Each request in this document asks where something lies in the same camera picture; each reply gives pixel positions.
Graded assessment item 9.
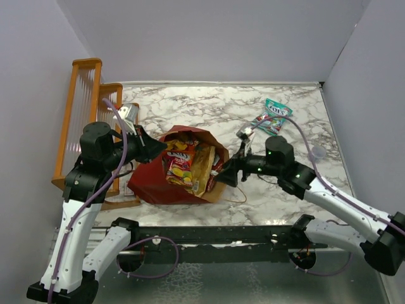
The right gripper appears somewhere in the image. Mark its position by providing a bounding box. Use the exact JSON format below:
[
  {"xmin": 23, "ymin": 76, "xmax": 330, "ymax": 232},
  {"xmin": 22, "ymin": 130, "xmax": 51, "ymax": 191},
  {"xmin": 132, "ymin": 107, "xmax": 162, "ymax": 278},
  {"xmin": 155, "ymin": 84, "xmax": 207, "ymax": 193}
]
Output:
[{"xmin": 215, "ymin": 140, "xmax": 283, "ymax": 186}]

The teal Fox's candy bag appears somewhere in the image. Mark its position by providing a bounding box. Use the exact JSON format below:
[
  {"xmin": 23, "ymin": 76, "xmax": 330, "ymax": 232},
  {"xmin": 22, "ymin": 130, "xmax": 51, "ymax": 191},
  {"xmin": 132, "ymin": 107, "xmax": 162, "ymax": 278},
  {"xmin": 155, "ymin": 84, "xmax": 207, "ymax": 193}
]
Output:
[{"xmin": 251, "ymin": 98, "xmax": 292, "ymax": 136}]

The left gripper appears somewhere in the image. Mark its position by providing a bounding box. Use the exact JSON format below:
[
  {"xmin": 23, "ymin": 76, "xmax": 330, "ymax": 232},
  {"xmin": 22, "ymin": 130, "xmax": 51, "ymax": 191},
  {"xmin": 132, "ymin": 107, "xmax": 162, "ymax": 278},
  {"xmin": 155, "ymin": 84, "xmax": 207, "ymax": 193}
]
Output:
[{"xmin": 104, "ymin": 124, "xmax": 168, "ymax": 171}]

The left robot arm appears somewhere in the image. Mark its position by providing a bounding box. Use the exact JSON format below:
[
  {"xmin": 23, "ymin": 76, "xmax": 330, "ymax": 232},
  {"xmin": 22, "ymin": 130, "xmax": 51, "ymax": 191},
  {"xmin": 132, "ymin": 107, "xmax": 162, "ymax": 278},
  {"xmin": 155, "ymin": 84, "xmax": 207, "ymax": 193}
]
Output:
[{"xmin": 27, "ymin": 122, "xmax": 167, "ymax": 303}]

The black mounting rail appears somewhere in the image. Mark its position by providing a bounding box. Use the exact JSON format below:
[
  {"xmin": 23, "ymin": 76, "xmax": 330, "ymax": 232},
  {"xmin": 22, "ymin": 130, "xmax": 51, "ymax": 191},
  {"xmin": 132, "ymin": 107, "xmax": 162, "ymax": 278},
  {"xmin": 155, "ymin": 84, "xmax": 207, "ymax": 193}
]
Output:
[{"xmin": 111, "ymin": 217, "xmax": 323, "ymax": 265}]

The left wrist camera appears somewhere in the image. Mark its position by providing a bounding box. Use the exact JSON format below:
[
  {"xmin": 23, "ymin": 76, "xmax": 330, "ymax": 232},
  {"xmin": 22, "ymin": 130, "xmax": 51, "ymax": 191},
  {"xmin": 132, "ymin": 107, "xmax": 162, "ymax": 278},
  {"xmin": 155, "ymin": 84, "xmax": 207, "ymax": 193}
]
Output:
[{"xmin": 114, "ymin": 103, "xmax": 139, "ymax": 134}]

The purple cable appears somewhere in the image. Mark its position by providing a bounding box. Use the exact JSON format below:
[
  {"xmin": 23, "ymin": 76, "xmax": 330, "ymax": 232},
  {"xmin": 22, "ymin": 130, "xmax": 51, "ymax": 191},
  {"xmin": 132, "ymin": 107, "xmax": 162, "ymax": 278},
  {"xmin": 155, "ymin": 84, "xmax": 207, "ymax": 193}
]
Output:
[
  {"xmin": 251, "ymin": 114, "xmax": 405, "ymax": 276},
  {"xmin": 47, "ymin": 97, "xmax": 180, "ymax": 304}
]

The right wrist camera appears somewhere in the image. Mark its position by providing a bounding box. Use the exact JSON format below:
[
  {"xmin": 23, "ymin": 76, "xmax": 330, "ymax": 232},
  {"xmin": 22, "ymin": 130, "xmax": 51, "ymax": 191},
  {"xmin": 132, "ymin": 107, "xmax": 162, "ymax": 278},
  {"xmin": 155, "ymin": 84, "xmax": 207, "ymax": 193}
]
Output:
[{"xmin": 236, "ymin": 125, "xmax": 255, "ymax": 157}]

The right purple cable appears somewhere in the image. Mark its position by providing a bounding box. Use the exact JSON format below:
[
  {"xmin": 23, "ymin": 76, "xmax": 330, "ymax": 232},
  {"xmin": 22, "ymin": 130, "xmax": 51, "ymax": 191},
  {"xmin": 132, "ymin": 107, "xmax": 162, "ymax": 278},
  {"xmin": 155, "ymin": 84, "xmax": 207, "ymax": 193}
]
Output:
[{"xmin": 251, "ymin": 114, "xmax": 405, "ymax": 276}]

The red KitKat wrapper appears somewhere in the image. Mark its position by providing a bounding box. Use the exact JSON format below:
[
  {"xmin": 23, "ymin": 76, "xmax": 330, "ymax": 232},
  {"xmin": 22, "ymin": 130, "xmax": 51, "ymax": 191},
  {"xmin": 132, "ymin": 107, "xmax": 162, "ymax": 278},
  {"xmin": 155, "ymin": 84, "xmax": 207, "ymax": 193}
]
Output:
[{"xmin": 206, "ymin": 154, "xmax": 224, "ymax": 192}]

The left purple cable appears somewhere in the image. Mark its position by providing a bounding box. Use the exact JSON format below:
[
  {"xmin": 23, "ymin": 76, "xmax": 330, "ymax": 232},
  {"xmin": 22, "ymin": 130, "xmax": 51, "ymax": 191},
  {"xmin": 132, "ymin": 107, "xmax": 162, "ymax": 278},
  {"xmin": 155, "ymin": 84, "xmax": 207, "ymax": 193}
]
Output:
[{"xmin": 47, "ymin": 97, "xmax": 180, "ymax": 304}]

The orange snack packet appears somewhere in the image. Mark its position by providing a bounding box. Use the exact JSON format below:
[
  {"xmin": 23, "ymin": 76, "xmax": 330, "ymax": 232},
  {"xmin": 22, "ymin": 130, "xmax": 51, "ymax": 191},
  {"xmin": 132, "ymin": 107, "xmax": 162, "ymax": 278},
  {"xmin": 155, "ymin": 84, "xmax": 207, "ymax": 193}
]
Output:
[{"xmin": 165, "ymin": 133, "xmax": 199, "ymax": 151}]

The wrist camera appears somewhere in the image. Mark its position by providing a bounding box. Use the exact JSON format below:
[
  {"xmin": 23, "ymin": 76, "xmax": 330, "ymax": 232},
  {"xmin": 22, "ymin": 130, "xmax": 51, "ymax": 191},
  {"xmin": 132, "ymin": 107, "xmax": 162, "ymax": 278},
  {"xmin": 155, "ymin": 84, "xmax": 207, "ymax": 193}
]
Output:
[
  {"xmin": 236, "ymin": 125, "xmax": 255, "ymax": 157},
  {"xmin": 114, "ymin": 103, "xmax": 139, "ymax": 134}
]

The small clear plastic cup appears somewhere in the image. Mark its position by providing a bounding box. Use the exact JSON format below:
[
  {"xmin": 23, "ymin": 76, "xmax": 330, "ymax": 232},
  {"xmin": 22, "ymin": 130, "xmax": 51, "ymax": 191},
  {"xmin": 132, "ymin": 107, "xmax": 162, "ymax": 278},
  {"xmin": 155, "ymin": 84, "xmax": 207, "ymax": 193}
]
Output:
[{"xmin": 311, "ymin": 146, "xmax": 327, "ymax": 161}]

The red Fox's fruit candy bag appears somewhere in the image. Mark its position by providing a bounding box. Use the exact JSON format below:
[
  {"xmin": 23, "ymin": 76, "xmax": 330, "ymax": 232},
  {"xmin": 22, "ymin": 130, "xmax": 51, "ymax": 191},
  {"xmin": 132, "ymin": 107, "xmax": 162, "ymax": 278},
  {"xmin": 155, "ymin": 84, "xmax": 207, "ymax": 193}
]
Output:
[{"xmin": 165, "ymin": 150, "xmax": 195, "ymax": 187}]

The gold chips bag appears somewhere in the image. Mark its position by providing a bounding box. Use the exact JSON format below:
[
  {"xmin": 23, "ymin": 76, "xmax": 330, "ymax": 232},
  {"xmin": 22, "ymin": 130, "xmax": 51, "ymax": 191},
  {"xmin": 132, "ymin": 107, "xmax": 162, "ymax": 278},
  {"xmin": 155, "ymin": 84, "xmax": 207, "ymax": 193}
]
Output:
[{"xmin": 191, "ymin": 144, "xmax": 215, "ymax": 197}]

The orange wooden rack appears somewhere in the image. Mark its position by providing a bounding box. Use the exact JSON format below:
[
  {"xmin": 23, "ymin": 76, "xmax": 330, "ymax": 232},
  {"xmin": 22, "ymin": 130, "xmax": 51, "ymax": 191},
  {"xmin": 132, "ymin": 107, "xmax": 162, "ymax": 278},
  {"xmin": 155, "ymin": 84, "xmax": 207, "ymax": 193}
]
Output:
[{"xmin": 52, "ymin": 58, "xmax": 140, "ymax": 211}]

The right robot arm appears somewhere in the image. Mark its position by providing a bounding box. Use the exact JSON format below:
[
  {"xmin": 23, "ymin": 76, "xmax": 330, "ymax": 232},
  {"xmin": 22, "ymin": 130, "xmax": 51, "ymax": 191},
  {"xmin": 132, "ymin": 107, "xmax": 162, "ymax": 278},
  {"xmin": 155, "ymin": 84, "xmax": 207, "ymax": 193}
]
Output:
[{"xmin": 215, "ymin": 136, "xmax": 404, "ymax": 276}]

